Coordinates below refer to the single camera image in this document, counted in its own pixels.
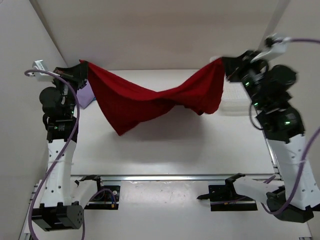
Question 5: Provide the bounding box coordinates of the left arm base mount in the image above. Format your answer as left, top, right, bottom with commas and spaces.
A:
74, 175, 121, 210

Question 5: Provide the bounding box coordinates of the red t-shirt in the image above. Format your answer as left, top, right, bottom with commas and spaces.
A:
87, 58, 225, 136

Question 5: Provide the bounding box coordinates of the white plastic basket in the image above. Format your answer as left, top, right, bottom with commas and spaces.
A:
219, 78, 251, 116

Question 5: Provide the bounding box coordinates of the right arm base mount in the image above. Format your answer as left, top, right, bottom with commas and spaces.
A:
196, 173, 258, 212

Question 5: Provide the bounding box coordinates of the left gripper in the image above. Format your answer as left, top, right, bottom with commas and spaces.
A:
51, 61, 89, 117

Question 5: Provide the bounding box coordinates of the purple t-shirt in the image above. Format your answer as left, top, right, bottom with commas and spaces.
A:
76, 82, 96, 109

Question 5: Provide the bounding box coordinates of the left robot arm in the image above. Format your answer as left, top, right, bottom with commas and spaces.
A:
31, 60, 88, 232

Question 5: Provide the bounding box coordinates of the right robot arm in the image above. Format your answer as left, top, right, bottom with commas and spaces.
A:
221, 51, 320, 223

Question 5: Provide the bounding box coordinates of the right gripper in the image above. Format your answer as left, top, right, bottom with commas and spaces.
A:
222, 49, 267, 110

